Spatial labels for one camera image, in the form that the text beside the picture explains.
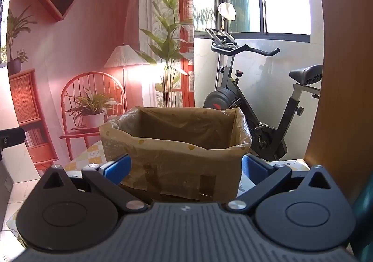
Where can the black exercise bike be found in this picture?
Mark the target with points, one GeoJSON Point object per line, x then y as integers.
{"type": "Point", "coordinates": [233, 95]}

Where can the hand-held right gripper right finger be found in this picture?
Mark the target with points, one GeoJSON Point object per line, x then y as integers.
{"type": "Point", "coordinates": [251, 168]}

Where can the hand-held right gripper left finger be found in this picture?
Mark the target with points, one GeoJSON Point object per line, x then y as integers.
{"type": "Point", "coordinates": [118, 169]}

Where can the white covered stand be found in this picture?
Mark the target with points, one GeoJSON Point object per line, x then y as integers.
{"type": "Point", "coordinates": [226, 11]}

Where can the clear plastic bag liner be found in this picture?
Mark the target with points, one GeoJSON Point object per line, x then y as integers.
{"type": "Point", "coordinates": [163, 148]}

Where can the dark teal object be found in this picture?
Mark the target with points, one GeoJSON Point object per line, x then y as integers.
{"type": "Point", "coordinates": [364, 221]}

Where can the checked flower tablecloth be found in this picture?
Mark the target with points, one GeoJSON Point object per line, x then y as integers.
{"type": "Point", "coordinates": [93, 157]}

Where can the brown cardboard box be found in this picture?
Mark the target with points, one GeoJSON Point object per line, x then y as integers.
{"type": "Point", "coordinates": [174, 171]}

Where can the brown wooden board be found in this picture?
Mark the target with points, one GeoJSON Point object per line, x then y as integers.
{"type": "Point", "coordinates": [343, 75]}

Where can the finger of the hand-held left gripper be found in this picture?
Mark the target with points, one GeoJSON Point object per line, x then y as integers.
{"type": "Point", "coordinates": [11, 138]}

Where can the printed room wall backdrop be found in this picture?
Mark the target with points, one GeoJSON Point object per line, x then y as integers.
{"type": "Point", "coordinates": [87, 31]}

